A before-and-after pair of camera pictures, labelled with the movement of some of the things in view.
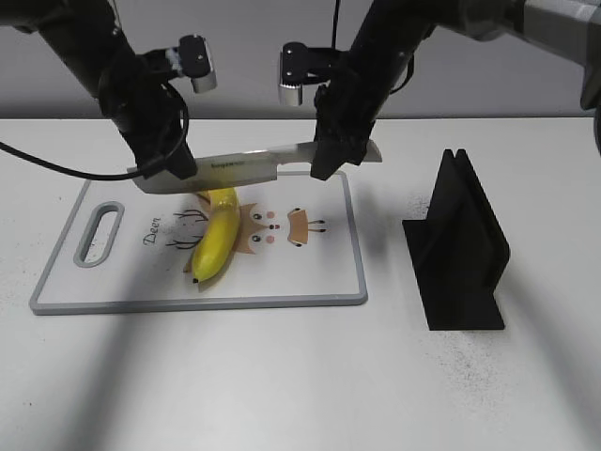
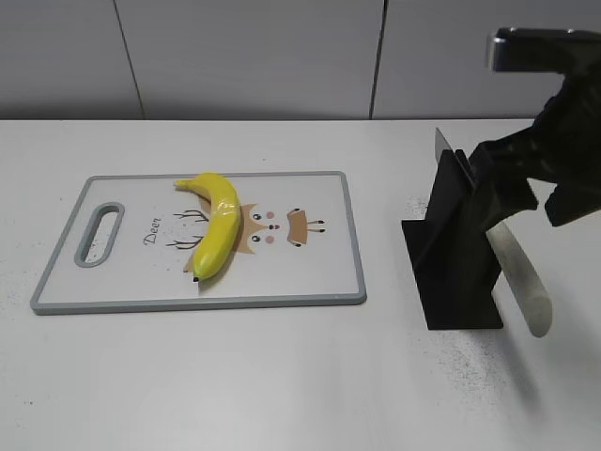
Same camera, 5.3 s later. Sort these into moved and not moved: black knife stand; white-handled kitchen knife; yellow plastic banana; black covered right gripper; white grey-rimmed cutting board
Moved: black covered right gripper; white-handled kitchen knife
Not moved: yellow plastic banana; black knife stand; white grey-rimmed cutting board
